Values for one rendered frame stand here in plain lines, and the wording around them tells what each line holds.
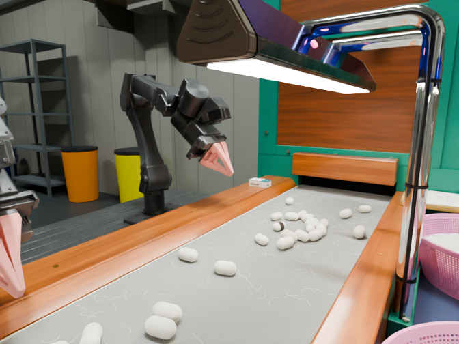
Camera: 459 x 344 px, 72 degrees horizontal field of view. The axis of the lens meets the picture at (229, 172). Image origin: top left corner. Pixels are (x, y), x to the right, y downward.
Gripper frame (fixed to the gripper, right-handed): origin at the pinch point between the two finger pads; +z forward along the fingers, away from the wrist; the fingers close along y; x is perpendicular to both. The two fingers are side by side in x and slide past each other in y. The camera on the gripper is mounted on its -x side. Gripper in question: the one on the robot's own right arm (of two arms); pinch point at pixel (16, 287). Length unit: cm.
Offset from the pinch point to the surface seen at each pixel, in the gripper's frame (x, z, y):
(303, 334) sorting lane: -8.3, 23.0, 19.3
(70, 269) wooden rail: 10.4, -3.7, 10.6
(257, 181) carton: 10, -5, 71
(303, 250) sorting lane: -3.3, 17.0, 40.9
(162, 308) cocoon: -0.3, 10.2, 11.8
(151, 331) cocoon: -0.3, 11.4, 8.9
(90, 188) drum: 230, -173, 187
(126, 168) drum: 152, -131, 171
